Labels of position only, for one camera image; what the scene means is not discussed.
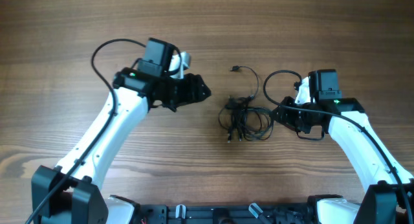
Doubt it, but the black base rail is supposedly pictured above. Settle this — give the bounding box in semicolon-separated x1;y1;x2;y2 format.
131;203;316;224

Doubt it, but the left camera cable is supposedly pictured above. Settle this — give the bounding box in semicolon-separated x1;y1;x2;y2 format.
24;38;148;224

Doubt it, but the camera cable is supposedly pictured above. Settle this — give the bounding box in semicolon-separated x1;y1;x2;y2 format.
262;69;414;224
24;38;148;224

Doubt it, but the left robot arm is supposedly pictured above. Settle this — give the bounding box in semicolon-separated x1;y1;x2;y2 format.
27;38;211;223

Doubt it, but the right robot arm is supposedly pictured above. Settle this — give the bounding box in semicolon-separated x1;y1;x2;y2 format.
272;69;413;223

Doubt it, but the right camera cable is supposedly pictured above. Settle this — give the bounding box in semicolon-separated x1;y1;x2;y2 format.
262;69;414;224

